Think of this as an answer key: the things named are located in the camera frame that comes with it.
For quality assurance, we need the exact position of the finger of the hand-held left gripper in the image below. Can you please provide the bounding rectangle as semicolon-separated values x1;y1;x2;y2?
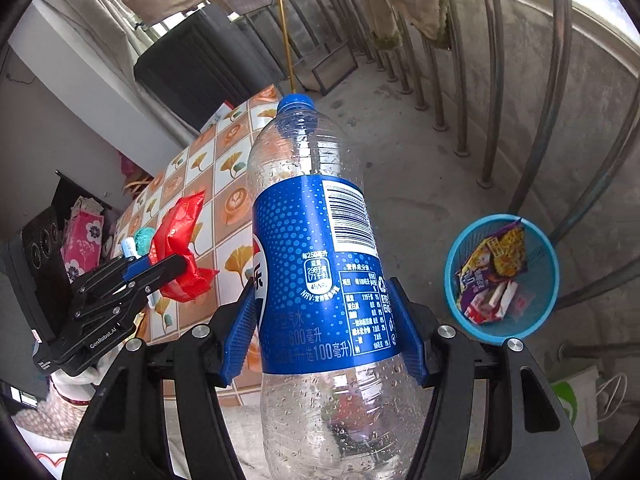
117;254;186;311
72;255;151;311

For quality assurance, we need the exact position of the beige fleece garment green trim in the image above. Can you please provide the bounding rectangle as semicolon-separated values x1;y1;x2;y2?
367;0;481;51

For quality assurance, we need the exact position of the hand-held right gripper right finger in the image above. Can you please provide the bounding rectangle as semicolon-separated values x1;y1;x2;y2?
387;276;593;480

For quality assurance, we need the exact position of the clear plastic bottle blue label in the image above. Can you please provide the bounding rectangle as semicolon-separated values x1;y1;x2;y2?
246;94;436;480

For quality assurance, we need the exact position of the black appliance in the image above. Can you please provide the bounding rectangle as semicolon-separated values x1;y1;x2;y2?
20;207;76;341

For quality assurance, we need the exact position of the black panel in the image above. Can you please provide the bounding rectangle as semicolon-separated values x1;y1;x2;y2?
54;171;113;216

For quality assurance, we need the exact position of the framed screen panel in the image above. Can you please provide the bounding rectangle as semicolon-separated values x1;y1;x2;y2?
292;42;360;97

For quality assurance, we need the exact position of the green and white paper bag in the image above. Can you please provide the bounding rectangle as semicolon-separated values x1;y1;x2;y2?
550;365;631;456

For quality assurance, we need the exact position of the pink floral box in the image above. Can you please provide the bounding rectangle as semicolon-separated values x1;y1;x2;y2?
62;197;106;281

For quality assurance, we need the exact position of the teal round object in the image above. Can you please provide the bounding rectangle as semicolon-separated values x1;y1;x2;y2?
132;227;158;256

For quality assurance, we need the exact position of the patterned plastic tablecloth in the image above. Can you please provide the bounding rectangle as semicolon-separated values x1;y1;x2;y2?
112;85;311;406

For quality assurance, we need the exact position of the white fluffy clothing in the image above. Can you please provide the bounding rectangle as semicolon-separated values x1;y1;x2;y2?
10;390;101;456

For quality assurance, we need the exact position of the metal balcony railing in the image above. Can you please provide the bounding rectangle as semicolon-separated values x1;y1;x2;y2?
310;0;640;361

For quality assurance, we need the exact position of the blue plastic wastebasket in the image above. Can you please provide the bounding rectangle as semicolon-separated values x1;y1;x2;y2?
445;214;560;346

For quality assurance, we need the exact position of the white curtain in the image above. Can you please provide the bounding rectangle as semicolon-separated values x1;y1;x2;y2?
60;0;201;146

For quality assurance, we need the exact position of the yellow pole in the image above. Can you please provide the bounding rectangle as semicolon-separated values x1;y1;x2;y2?
274;0;297;96

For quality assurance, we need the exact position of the purple snack wrapper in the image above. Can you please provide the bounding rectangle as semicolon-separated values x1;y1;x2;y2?
457;220;528;321

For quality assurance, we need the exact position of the dark ribbed panel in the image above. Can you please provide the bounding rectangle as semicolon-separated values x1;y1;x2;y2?
134;7;291;128

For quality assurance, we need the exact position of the red and white tissue pack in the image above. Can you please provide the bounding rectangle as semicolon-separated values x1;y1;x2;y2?
467;280;521;326

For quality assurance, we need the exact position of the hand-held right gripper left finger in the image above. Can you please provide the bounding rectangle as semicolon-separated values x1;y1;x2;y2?
61;280;258;480

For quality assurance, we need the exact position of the red plastic wrapper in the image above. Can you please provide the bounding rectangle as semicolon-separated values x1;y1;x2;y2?
149;190;221;303

